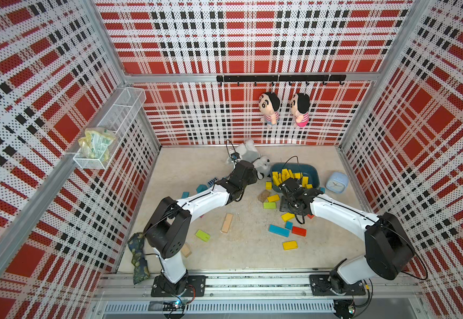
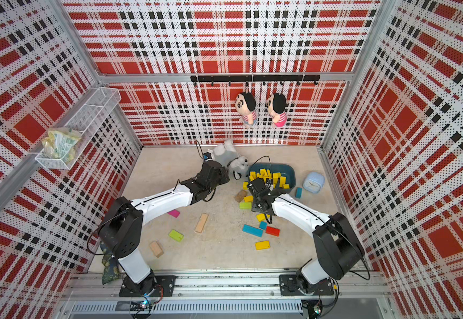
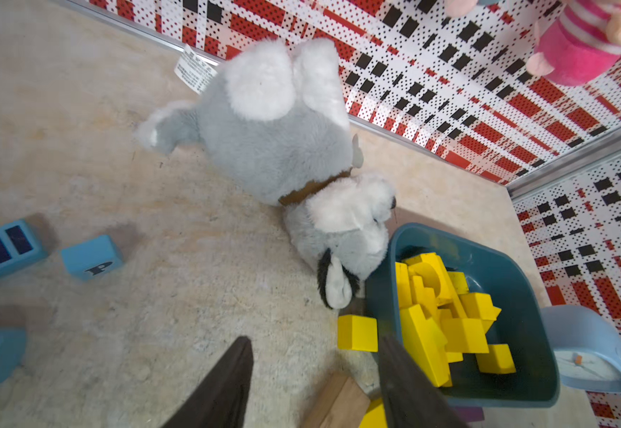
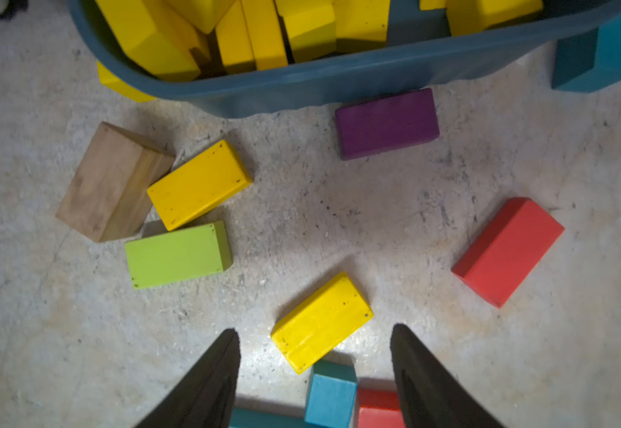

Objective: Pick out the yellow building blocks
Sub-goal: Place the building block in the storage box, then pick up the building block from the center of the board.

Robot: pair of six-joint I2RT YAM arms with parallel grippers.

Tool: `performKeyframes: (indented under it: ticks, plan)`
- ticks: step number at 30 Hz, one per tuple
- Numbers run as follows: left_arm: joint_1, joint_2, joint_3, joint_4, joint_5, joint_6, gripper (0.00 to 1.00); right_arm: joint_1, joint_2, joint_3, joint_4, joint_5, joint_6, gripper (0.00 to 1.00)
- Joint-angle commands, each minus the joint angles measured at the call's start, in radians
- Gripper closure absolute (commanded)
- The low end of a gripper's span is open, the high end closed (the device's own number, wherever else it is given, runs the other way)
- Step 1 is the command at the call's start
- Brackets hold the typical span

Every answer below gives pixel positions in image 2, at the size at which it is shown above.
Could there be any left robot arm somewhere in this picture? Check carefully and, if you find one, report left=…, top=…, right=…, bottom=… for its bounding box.
left=97, top=160, right=230, bottom=295

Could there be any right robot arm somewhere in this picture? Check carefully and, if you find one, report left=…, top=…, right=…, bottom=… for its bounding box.
left=247, top=179, right=365, bottom=295

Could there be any yellow block beside green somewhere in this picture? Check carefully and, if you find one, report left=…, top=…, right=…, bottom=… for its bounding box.
left=243, top=195, right=254, bottom=203

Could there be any lime green block centre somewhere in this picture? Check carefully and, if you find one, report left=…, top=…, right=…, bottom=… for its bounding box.
left=239, top=202, right=252, bottom=210

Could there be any lime green block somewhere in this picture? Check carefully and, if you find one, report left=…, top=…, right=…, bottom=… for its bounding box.
left=168, top=229, right=184, bottom=242
left=239, top=202, right=252, bottom=210

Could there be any grey husky plush toy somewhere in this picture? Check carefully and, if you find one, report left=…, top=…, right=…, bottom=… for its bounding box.
left=210, top=139, right=250, bottom=180

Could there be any long teal block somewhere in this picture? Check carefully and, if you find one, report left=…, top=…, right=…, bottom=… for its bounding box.
left=242, top=225, right=263, bottom=237

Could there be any red rectangular block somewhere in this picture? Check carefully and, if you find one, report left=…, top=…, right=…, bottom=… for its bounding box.
left=265, top=226, right=281, bottom=237

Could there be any dark teal plastic bin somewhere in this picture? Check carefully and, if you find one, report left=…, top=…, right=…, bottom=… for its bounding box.
left=246, top=163, right=296, bottom=192

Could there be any teal block near clock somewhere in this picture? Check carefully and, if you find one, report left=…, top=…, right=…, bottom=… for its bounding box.
left=295, top=187, right=303, bottom=199

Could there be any yellow block front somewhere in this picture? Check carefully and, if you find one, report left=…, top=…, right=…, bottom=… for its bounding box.
left=255, top=241, right=271, bottom=251

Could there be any long natural wood block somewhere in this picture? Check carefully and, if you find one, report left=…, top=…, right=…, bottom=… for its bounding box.
left=194, top=213, right=209, bottom=233

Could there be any light blue alarm clock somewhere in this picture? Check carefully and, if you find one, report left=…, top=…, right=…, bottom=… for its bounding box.
left=303, top=171, right=325, bottom=194

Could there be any magenta block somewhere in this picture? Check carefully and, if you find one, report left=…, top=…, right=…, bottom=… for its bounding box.
left=167, top=210, right=180, bottom=218

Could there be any lime green block left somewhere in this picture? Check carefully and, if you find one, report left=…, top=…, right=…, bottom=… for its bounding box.
left=168, top=229, right=184, bottom=242

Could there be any left hanging cartoon doll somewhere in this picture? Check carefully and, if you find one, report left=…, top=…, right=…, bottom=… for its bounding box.
left=235, top=92, right=257, bottom=126

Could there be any hanging cartoon doll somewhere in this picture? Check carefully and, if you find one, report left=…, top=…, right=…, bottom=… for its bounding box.
left=235, top=92, right=257, bottom=126
left=267, top=93, right=287, bottom=128

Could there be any natural wood cube block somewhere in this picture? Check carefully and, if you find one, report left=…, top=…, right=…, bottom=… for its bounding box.
left=149, top=241, right=164, bottom=258

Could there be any right hanging cartoon doll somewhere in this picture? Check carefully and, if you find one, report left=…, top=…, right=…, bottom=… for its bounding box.
left=267, top=93, right=287, bottom=128

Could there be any dark patterned cloth bag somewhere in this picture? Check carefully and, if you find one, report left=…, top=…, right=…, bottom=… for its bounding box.
left=100, top=242, right=121, bottom=285

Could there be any yellow-green snack packet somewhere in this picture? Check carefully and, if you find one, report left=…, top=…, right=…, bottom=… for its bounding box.
left=42, top=127, right=82, bottom=163

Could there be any black hook rail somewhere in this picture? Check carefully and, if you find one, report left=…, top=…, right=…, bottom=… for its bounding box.
left=190, top=74, right=321, bottom=85

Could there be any white wire wall basket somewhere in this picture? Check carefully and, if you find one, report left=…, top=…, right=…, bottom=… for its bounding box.
left=35, top=87, right=121, bottom=170

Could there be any metal linear rail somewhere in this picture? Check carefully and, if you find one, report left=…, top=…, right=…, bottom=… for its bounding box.
left=56, top=268, right=397, bottom=318

